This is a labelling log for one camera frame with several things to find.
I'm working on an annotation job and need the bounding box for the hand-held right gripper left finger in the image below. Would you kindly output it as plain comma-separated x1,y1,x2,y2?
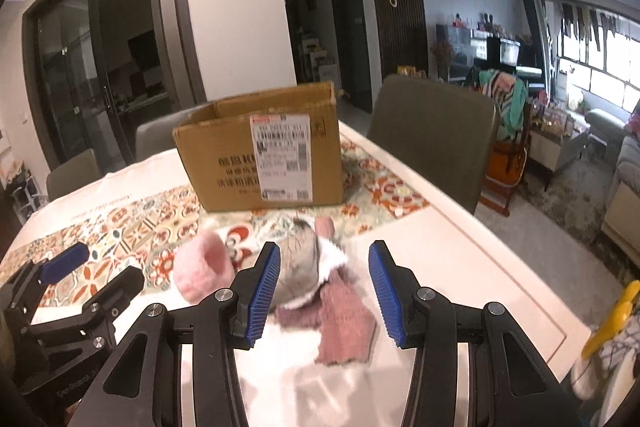
67,241,282,427

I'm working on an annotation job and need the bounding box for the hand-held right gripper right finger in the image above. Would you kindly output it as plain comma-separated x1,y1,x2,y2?
368,241,583,427

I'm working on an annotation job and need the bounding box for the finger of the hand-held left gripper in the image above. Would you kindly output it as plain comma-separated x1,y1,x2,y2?
5,242,92,308
80,264,147,325

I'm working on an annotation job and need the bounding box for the grey mottled plush cloth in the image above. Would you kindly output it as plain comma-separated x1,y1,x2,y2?
272,216,323,305

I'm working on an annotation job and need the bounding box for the mauve knitted cloth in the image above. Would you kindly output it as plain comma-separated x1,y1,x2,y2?
276,274,377,365

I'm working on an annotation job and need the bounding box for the white zigzag-edged cloth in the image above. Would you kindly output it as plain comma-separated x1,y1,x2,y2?
282,237,351,310

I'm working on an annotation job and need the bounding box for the pink fluffy sock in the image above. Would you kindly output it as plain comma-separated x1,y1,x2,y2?
173,229,236,303

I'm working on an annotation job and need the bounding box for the cardboard box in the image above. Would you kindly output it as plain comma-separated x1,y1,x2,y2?
171,80,346,214

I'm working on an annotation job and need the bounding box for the patterned table runner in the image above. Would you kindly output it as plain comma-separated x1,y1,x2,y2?
0,137,431,308

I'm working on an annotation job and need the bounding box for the grey dining chair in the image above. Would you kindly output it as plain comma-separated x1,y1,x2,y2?
135,103,213,162
46,149,104,202

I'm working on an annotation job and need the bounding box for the olive dining chair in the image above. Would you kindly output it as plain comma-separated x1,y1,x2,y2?
366,74,501,216

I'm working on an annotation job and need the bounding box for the wooden high chair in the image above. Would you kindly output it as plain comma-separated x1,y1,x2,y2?
479,127,532,216

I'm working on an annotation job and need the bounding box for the grey patterned rug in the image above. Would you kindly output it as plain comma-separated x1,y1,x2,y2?
515,142,632,290

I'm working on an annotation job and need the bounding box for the dark sliding glass door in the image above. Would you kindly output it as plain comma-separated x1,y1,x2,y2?
22,0,208,172

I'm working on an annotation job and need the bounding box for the pile of colourful clothes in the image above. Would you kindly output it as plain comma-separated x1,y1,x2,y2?
467,68,532,144

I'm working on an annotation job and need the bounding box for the low glass side cabinet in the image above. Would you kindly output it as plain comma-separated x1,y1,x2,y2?
529,104,592,190

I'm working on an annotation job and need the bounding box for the yellow plastic toy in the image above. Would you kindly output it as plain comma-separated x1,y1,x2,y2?
580,279,640,361

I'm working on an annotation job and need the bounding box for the dark interior door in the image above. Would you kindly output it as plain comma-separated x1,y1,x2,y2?
327,0,374,114

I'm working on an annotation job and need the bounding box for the storage shelf with boxes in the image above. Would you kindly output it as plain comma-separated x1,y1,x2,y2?
435,19,547,82

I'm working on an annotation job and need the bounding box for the grey armchair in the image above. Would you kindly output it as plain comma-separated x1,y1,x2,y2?
584,107,627,138

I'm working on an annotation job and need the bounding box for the large window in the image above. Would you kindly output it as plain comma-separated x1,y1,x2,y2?
539,0,640,114

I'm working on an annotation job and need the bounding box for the dark slatted wall panel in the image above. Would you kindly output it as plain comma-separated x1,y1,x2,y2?
362,0,432,81

